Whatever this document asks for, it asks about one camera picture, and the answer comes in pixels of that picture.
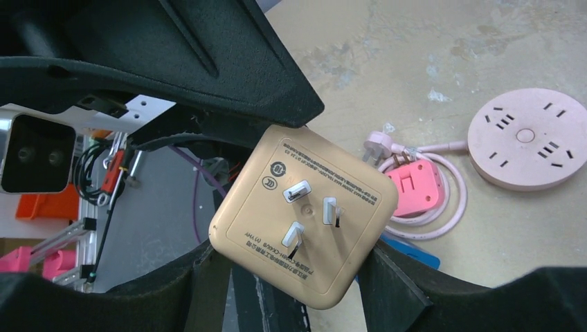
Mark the tan cube plug adapter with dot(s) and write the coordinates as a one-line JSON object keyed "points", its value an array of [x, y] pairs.
{"points": [[303, 214]]}

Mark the pink square plug adapter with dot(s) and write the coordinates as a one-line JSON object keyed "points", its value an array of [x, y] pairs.
{"points": [[420, 187]]}

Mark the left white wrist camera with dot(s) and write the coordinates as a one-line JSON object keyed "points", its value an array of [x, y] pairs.
{"points": [[37, 147]]}

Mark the blue cube socket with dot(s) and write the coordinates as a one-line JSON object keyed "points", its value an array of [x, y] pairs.
{"points": [[411, 250]]}

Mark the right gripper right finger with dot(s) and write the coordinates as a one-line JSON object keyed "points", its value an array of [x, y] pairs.
{"points": [[402, 294]]}

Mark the round pink power socket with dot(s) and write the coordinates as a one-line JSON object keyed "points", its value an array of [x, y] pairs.
{"points": [[528, 139]]}

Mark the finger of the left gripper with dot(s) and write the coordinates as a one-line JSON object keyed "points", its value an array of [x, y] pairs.
{"points": [[153, 69]]}

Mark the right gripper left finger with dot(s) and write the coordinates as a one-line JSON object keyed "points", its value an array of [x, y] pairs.
{"points": [[187, 294]]}

